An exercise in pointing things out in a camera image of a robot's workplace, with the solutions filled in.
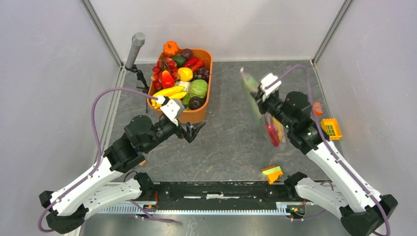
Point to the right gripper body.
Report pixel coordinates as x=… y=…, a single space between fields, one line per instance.
x=272 y=105

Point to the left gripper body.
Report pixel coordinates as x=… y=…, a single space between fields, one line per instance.
x=181 y=132

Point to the yellow banana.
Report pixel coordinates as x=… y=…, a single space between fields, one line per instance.
x=280 y=130
x=175 y=92

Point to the green napa cabbage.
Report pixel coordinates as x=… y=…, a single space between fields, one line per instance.
x=251 y=88

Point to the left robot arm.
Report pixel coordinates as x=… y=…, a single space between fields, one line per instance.
x=68 y=208

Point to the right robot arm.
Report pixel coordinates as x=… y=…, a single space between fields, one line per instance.
x=360 y=208

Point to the orange round cap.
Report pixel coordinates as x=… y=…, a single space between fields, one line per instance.
x=317 y=108

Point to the round green cabbage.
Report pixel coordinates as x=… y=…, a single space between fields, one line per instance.
x=198 y=88

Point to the white cauliflower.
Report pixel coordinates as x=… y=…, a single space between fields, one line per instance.
x=184 y=84

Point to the orange plastic basket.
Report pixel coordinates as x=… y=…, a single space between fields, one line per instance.
x=192 y=116

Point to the yellow bell pepper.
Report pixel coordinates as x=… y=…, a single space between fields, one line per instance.
x=185 y=74

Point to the dark grape bunch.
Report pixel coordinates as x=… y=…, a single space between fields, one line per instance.
x=202 y=74

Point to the yellow plastic crate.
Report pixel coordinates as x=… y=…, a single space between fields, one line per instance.
x=331 y=127

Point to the yellow orange toy block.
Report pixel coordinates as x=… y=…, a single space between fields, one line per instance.
x=272 y=173

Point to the small red chili pair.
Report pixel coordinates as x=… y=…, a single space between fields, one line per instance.
x=194 y=63

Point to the green avocado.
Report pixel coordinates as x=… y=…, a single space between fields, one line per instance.
x=179 y=60

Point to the dark purple onion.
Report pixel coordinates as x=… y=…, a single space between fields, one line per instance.
x=187 y=54

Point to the orange mini pumpkin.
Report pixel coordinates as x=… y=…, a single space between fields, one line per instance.
x=170 y=48

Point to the grey microphone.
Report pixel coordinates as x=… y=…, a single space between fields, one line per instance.
x=138 y=41

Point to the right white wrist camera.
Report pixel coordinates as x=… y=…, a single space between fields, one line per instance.
x=268 y=85

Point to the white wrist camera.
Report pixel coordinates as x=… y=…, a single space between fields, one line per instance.
x=171 y=108
x=268 y=85

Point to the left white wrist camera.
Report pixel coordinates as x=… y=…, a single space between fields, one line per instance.
x=171 y=108

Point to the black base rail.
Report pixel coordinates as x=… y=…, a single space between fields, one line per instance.
x=218 y=197

